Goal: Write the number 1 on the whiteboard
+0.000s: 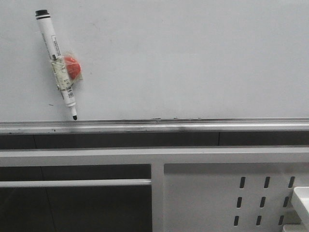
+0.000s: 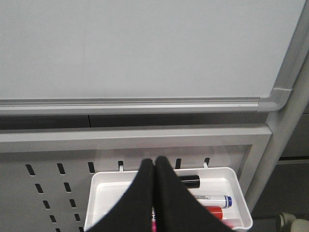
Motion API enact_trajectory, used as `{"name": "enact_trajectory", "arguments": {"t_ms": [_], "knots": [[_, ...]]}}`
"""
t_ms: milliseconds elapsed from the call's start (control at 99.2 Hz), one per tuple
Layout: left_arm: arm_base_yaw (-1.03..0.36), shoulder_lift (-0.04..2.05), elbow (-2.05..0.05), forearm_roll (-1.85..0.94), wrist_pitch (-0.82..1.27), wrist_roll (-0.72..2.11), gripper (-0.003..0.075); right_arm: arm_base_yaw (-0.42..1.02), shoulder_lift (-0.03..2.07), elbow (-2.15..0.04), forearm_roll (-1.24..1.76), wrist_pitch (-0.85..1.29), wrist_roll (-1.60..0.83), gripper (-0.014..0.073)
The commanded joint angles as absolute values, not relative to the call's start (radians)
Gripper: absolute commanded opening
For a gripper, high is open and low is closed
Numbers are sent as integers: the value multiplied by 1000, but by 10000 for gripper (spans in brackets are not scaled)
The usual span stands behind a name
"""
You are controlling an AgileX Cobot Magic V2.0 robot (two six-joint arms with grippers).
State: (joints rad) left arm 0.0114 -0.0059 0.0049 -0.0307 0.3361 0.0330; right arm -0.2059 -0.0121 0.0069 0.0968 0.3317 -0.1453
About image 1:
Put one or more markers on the red round magnet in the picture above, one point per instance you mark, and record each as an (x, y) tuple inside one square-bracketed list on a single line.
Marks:
[(73, 67)]

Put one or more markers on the white whiteboard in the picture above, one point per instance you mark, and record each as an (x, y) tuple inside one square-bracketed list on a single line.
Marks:
[(144, 59)]

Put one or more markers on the white plastic bin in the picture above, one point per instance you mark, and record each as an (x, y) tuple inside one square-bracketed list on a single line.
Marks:
[(298, 214)]

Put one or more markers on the aluminium whiteboard tray rail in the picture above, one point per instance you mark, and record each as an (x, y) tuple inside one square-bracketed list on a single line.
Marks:
[(155, 125)]

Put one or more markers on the white metal pegboard frame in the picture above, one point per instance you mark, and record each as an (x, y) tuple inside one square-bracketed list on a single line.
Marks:
[(210, 189)]

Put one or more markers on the white whiteboard marker pen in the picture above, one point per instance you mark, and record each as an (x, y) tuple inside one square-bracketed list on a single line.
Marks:
[(57, 60)]

